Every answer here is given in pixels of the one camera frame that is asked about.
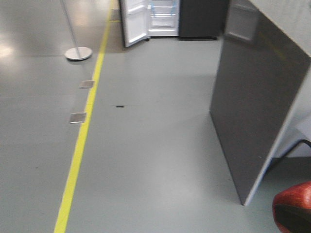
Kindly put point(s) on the upper metal floor plate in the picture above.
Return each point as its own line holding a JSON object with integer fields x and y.
{"x": 86, "y": 84}

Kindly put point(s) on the lower metal floor plate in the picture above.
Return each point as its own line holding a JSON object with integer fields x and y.
{"x": 77, "y": 118}

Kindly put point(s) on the grey speckled kitchen counter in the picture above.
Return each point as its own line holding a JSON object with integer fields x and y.
{"x": 264, "y": 66}

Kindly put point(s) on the metal floor plate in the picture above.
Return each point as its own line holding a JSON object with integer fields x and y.
{"x": 77, "y": 118}
{"x": 86, "y": 84}

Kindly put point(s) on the dark grey fridge body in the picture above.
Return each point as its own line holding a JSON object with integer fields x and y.
{"x": 187, "y": 19}

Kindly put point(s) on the silver floor stand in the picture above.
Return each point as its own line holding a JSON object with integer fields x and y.
{"x": 77, "y": 53}

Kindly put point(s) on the red yellow apple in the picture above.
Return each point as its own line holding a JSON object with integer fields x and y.
{"x": 292, "y": 209}

